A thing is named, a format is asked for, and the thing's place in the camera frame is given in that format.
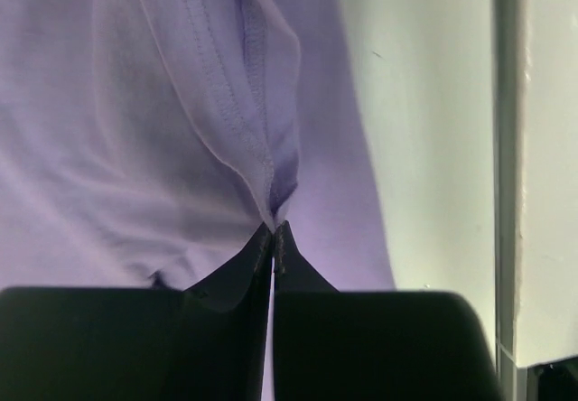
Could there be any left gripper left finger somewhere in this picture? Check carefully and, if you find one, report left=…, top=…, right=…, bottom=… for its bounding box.
left=1, top=227, right=272, bottom=400

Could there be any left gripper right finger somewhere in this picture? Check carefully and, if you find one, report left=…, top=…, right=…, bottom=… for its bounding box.
left=273, top=223, right=501, bottom=401

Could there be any lavender t shirt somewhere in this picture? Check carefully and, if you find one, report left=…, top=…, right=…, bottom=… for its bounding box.
left=0, top=0, right=398, bottom=401

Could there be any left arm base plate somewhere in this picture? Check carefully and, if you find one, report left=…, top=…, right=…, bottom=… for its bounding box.
left=537, top=360, right=578, bottom=401

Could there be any aluminium table frame rail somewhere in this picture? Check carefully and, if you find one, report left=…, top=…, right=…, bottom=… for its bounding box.
left=492, top=0, right=539, bottom=400

